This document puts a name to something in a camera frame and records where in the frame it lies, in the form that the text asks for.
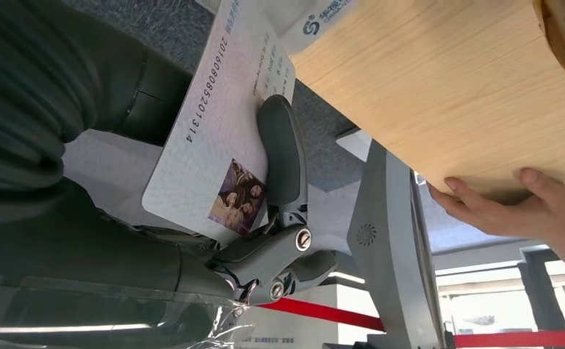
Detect white card reader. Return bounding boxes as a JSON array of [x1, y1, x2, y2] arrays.
[[195, 0, 360, 55]]

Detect clear plastic film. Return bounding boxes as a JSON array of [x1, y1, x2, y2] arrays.
[[0, 269, 257, 349]]

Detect grey kiosk stand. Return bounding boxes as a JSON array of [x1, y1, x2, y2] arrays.
[[63, 127, 446, 349]]

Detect light wood desk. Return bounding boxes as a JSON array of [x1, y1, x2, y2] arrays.
[[289, 0, 565, 206]]

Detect red barrier belt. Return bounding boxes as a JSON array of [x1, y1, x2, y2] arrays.
[[257, 297, 565, 349]]

